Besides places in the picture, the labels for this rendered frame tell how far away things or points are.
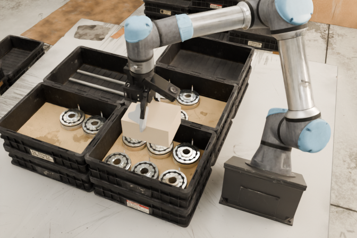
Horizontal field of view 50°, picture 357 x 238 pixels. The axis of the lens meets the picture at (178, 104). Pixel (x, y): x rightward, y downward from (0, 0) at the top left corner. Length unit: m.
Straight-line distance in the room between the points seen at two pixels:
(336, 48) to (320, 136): 2.52
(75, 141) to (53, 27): 2.49
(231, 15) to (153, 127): 0.44
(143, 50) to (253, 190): 0.66
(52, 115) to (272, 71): 1.16
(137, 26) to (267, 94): 1.11
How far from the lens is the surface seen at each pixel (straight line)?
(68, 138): 1.62
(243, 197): 1.46
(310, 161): 1.74
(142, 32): 1.03
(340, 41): 3.92
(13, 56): 3.00
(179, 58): 1.97
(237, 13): 1.32
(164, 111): 1.25
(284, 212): 1.48
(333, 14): 4.13
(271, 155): 1.43
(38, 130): 1.69
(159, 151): 1.48
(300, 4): 1.26
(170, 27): 1.08
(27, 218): 1.59
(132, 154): 1.51
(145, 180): 1.31
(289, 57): 1.27
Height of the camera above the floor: 1.98
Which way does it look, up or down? 42 degrees down
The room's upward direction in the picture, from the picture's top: straight up
